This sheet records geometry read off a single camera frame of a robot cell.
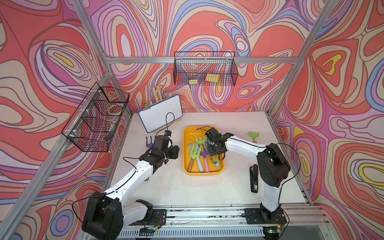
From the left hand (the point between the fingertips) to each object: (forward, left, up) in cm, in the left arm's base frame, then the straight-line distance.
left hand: (176, 148), depth 85 cm
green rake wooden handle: (+19, -54, -13) cm, 59 cm away
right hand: (+2, -24, -10) cm, 26 cm away
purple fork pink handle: (+2, -17, -9) cm, 20 cm away
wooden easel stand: (+28, +13, +15) cm, 34 cm away
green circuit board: (-38, +13, -15) cm, 43 cm away
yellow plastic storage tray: (+19, -8, -10) cm, 22 cm away
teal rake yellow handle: (-4, -23, -8) cm, 25 cm away
